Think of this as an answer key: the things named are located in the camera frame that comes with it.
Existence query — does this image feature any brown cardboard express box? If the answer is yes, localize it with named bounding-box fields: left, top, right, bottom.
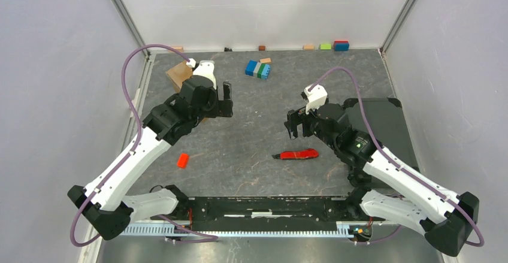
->
left=166, top=61, right=193, bottom=93

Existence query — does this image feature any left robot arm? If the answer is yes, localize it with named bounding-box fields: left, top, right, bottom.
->
left=68, top=75, right=233, bottom=240

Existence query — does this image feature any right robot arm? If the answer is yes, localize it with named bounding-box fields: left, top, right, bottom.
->
left=285, top=104, right=480, bottom=257

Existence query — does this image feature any blue green block stack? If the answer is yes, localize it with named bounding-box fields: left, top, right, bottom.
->
left=244, top=61, right=271, bottom=80

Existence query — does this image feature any small red block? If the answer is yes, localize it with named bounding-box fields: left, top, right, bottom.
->
left=176, top=153, right=190, bottom=169

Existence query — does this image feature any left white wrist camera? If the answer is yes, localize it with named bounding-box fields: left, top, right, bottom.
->
left=185, top=58, right=217, bottom=89

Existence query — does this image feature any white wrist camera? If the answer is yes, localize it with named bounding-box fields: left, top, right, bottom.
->
left=301, top=84, right=328, bottom=114
left=185, top=58, right=217, bottom=89

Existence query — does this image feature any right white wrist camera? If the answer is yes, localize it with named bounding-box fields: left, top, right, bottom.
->
left=301, top=84, right=328, bottom=114

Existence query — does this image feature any red blue block at wall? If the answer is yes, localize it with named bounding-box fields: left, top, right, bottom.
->
left=333, top=40, right=350, bottom=52

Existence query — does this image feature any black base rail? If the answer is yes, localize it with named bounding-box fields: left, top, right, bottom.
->
left=167, top=196, right=370, bottom=232

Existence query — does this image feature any white toothed cable duct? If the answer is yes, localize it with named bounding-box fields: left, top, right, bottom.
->
left=120, top=222, right=353, bottom=239

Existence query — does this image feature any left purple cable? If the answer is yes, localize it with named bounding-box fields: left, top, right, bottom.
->
left=69, top=44, right=219, bottom=248

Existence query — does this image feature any purple cable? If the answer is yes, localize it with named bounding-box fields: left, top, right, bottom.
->
left=307, top=66, right=485, bottom=248
left=69, top=44, right=219, bottom=248

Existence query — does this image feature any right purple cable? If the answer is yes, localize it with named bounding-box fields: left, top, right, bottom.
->
left=307, top=66, right=485, bottom=248

